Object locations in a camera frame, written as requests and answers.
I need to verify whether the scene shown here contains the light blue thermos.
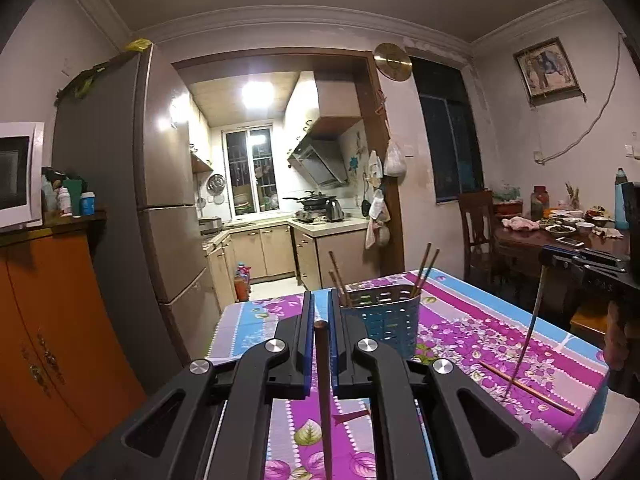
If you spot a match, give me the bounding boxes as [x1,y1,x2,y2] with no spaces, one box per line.
[614,167,632,231]

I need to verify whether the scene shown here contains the bright kitchen window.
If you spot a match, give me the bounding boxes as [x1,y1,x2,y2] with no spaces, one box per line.
[224,127,273,213]

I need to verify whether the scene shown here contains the black wok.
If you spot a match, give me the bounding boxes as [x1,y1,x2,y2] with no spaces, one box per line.
[282,190,338,211]

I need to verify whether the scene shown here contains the pink cloth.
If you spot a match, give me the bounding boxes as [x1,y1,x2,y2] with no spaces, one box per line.
[501,216,541,232]

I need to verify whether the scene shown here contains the round gold wall clock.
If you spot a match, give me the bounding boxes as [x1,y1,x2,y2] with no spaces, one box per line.
[373,42,413,82]

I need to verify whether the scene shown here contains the purple floral striped tablecloth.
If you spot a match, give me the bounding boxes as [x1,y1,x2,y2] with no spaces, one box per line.
[205,267,611,480]

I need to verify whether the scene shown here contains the steel range hood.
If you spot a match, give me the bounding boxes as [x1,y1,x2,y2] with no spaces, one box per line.
[287,139,349,188]

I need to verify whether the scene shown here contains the beige wall cabinet wood base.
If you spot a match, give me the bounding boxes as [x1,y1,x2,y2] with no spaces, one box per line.
[282,71,368,141]

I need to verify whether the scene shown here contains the orange wooden cabinet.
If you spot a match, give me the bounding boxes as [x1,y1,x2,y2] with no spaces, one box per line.
[0,212,148,480]

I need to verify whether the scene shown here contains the grey refrigerator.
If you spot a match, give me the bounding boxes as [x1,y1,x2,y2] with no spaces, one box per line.
[52,45,223,396]

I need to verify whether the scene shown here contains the thin pale wooden chopstick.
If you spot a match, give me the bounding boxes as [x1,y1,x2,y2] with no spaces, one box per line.
[507,264,546,398]

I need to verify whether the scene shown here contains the bunch of wooden chopsticks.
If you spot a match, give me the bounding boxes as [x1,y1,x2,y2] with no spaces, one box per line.
[327,242,442,308]

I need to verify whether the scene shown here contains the glass jar red lid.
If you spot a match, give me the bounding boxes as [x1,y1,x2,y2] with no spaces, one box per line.
[531,186,551,221]

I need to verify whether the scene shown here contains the beige lower kitchen cabinets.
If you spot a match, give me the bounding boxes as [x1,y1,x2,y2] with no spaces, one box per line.
[202,215,381,311]

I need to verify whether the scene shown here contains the green container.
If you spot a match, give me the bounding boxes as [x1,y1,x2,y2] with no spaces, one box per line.
[64,177,88,216]

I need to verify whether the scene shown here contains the hanging white cloth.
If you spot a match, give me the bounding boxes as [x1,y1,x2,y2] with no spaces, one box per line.
[364,150,383,193]

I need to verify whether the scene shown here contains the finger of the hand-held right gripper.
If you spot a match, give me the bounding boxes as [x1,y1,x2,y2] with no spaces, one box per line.
[539,244,626,262]
[540,254,632,277]

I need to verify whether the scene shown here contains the dark wooden dining table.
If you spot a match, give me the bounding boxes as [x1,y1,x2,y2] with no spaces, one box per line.
[492,220,633,311]

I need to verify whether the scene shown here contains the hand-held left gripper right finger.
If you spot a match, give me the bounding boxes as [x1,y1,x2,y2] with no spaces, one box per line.
[329,291,581,480]

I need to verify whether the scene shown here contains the blue perforated utensil holder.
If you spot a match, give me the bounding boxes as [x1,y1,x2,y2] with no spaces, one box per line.
[340,284,421,361]

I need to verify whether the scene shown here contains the green cloth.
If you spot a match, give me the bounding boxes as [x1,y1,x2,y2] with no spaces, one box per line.
[55,57,126,106]

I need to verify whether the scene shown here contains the dark wooden chair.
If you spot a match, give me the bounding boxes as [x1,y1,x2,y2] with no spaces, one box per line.
[456,190,501,283]

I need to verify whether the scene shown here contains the hanging clear bag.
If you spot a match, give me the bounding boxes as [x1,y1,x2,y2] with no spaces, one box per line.
[367,190,391,221]

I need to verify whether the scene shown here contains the white wall cable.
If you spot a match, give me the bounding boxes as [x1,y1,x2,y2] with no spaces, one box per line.
[535,32,626,166]

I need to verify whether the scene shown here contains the translucent plastic bottle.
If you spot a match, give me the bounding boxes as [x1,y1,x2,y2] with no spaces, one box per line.
[41,175,58,213]

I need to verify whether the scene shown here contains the framed elephant picture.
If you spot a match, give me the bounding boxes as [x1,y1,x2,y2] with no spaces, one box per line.
[513,36,581,103]

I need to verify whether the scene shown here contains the red bottle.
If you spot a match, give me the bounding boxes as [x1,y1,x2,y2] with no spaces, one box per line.
[234,262,253,302]

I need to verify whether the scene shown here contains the dark brown wooden chopstick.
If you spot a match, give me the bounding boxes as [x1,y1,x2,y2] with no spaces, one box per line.
[314,321,335,480]

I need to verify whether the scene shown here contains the person's right hand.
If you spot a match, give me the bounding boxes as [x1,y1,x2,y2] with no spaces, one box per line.
[605,300,640,401]

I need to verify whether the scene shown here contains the orange wooden chair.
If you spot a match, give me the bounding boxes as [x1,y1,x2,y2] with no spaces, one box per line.
[570,300,616,346]

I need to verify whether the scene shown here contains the hanging white plastic bag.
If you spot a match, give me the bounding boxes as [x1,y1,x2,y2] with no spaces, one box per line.
[384,140,407,177]

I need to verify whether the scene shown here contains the narrow beige wall cabinet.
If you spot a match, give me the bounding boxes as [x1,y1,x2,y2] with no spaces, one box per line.
[187,95,215,173]

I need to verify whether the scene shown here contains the dark barred window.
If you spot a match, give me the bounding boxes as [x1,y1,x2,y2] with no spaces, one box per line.
[412,57,485,203]

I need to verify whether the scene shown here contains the hanging beige bag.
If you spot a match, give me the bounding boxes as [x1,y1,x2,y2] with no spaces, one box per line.
[365,220,391,250]

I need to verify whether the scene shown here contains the light brown wooden chopstick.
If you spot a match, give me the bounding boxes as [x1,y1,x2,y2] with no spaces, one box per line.
[479,361,577,416]

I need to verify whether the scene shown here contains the white microwave oven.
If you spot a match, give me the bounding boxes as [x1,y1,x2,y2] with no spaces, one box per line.
[0,121,46,231]

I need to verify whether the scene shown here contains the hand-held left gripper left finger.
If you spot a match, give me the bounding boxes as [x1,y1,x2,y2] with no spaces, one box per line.
[62,291,318,480]

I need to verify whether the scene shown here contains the brown wooden door frame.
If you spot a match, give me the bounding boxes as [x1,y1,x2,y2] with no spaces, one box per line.
[171,54,406,276]

